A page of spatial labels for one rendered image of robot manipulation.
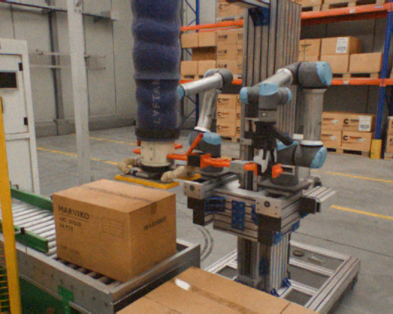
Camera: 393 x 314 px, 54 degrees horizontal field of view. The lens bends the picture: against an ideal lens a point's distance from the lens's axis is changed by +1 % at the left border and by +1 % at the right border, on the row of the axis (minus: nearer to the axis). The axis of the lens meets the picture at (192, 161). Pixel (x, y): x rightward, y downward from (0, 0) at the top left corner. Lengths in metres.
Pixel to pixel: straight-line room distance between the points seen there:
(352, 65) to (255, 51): 6.59
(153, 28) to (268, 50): 0.79
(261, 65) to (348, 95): 7.98
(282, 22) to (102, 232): 1.51
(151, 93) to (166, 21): 0.33
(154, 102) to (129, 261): 0.82
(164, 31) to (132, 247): 1.06
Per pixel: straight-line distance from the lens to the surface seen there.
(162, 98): 1.83
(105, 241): 2.14
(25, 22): 11.79
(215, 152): 2.36
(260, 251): 2.52
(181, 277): 2.18
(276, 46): 2.31
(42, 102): 11.86
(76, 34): 5.15
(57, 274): 2.32
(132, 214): 1.98
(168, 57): 1.82
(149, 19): 1.84
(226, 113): 10.21
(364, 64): 8.82
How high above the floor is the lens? 1.60
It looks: 12 degrees down
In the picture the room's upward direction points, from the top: straight up
